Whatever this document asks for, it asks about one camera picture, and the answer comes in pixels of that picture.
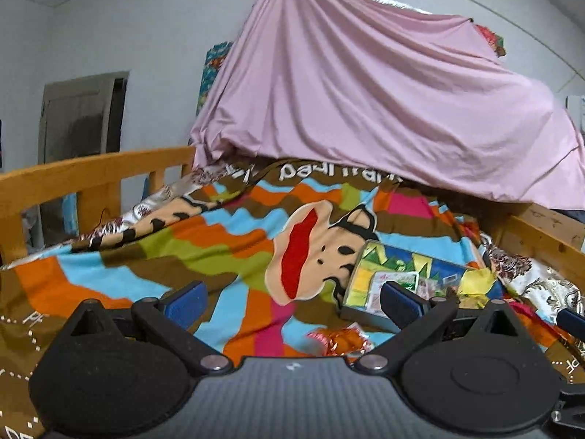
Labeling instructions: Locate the pink bed sheet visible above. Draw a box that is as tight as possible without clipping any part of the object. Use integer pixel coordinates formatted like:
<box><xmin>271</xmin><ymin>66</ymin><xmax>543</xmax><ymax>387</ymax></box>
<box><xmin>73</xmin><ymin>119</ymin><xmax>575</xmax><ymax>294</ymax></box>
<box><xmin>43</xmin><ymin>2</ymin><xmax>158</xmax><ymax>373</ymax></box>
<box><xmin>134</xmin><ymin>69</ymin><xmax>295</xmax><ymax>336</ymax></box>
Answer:
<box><xmin>188</xmin><ymin>0</ymin><xmax>585</xmax><ymax>211</ymax></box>

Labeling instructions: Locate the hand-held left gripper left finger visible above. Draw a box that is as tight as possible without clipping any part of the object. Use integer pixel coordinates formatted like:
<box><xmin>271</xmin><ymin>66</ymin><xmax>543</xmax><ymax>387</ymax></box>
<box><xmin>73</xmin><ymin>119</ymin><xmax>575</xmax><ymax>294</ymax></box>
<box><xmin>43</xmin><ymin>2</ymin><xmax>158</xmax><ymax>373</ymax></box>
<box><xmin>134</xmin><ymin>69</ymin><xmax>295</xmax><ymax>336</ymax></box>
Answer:
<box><xmin>68</xmin><ymin>280</ymin><xmax>234</xmax><ymax>376</ymax></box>

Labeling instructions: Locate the white green snack packet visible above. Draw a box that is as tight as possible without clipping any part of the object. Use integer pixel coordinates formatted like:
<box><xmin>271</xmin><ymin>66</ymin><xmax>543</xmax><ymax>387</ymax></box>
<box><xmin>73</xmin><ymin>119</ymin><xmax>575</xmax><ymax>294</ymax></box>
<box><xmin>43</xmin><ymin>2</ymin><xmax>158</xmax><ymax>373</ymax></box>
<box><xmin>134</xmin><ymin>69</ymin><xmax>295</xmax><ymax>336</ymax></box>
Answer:
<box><xmin>368</xmin><ymin>270</ymin><xmax>419</xmax><ymax>316</ymax></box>

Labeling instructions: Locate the small orange snack packet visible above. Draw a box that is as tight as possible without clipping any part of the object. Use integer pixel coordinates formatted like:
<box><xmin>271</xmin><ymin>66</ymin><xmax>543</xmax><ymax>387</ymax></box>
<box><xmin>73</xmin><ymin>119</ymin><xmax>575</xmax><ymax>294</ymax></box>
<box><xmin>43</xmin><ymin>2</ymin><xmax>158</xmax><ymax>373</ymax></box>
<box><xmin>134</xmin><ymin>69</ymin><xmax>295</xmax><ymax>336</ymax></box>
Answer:
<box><xmin>327</xmin><ymin>324</ymin><xmax>370</xmax><ymax>357</ymax></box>

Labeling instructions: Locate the dinosaur print tray box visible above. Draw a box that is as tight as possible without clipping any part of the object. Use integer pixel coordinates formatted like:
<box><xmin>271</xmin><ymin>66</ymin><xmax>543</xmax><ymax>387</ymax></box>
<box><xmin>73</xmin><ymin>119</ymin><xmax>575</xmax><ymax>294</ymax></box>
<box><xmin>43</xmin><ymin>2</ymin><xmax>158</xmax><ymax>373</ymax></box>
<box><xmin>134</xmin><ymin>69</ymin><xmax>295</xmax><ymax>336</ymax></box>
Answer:
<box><xmin>339</xmin><ymin>239</ymin><xmax>506</xmax><ymax>334</ymax></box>

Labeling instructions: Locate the clear brown snack packet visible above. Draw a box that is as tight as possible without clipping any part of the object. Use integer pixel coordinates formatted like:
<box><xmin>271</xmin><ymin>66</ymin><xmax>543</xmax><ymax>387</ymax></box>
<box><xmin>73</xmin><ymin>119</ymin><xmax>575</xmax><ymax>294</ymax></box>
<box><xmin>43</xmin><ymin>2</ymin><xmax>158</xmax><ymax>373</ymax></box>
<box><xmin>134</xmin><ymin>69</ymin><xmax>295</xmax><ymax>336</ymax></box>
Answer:
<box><xmin>418</xmin><ymin>274</ymin><xmax>460</xmax><ymax>303</ymax></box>

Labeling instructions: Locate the teal floral cloth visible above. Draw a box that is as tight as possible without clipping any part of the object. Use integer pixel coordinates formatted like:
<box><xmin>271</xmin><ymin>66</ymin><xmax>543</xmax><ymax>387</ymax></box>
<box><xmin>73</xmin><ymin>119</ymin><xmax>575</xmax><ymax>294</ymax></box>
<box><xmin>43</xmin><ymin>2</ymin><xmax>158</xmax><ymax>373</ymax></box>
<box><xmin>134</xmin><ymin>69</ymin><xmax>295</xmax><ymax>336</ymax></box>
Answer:
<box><xmin>196</xmin><ymin>41</ymin><xmax>235</xmax><ymax>117</ymax></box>

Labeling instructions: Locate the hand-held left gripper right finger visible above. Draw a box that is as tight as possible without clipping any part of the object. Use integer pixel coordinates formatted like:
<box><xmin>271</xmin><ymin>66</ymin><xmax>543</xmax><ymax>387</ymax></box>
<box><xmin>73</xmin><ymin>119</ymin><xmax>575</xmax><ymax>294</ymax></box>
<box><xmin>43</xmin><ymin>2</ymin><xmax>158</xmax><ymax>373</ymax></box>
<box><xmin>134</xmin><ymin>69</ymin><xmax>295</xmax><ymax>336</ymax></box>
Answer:
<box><xmin>356</xmin><ymin>281</ymin><xmax>522</xmax><ymax>374</ymax></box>

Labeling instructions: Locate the red floral cloth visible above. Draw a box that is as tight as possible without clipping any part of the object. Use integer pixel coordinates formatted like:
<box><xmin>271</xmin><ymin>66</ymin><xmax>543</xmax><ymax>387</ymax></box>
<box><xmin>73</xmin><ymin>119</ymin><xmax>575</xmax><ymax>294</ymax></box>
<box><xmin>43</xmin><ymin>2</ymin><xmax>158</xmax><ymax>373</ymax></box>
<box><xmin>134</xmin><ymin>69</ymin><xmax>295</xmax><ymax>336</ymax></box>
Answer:
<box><xmin>473</xmin><ymin>23</ymin><xmax>508</xmax><ymax>58</ymax></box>

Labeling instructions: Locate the white maroon floral quilt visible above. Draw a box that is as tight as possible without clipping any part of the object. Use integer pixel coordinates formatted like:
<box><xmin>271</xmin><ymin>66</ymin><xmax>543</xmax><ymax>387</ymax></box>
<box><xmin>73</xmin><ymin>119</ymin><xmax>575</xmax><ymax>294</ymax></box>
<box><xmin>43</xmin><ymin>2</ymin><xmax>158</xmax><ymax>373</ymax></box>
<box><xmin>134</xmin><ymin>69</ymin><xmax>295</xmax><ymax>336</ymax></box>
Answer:
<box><xmin>75</xmin><ymin>165</ymin><xmax>585</xmax><ymax>362</ymax></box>

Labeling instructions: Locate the printed monkey blanket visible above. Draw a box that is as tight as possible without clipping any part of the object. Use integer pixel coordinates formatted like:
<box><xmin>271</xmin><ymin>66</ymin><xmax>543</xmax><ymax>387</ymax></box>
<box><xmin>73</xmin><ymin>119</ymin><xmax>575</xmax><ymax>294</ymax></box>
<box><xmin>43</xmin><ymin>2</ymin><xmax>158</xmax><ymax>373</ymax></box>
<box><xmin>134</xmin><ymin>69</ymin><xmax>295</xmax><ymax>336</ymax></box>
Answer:
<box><xmin>0</xmin><ymin>158</ymin><xmax>585</xmax><ymax>439</ymax></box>

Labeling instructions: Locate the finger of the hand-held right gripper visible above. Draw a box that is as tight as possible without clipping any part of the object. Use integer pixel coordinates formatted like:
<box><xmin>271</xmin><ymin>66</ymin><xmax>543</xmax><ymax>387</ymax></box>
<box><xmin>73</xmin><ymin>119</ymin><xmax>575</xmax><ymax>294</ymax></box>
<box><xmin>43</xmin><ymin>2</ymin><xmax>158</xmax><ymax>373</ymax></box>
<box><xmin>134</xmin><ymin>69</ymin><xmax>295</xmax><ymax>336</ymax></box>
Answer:
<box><xmin>546</xmin><ymin>382</ymin><xmax>585</xmax><ymax>429</ymax></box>
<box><xmin>555</xmin><ymin>307</ymin><xmax>585</xmax><ymax>343</ymax></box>

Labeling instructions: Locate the blue patterned bag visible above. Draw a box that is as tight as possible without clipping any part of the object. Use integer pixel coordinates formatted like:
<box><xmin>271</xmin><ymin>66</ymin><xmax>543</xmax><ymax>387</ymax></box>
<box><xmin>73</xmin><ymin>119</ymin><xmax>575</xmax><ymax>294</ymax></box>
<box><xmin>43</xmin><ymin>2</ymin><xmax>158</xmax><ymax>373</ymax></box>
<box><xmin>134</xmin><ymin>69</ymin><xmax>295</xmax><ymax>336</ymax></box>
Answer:
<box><xmin>61</xmin><ymin>192</ymin><xmax>80</xmax><ymax>237</ymax></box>

